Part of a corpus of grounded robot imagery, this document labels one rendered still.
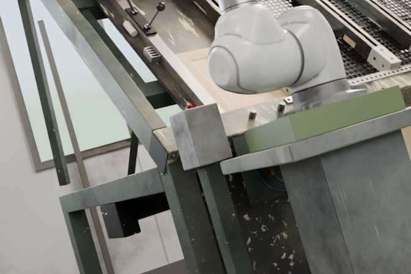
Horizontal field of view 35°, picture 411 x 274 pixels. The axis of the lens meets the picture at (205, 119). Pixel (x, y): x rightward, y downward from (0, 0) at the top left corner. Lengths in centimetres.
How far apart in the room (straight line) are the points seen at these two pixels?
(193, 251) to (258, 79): 80
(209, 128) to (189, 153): 10
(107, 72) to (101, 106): 225
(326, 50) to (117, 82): 93
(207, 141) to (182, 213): 30
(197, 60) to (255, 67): 108
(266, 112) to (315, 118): 79
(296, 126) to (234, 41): 25
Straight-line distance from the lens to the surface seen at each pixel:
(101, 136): 469
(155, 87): 254
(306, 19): 175
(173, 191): 220
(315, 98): 172
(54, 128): 338
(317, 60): 171
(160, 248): 476
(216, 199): 203
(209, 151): 200
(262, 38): 160
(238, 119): 234
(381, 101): 173
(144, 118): 226
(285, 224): 267
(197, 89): 245
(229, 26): 161
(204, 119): 201
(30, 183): 464
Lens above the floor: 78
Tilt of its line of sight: 3 degrees up
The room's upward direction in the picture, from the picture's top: 16 degrees counter-clockwise
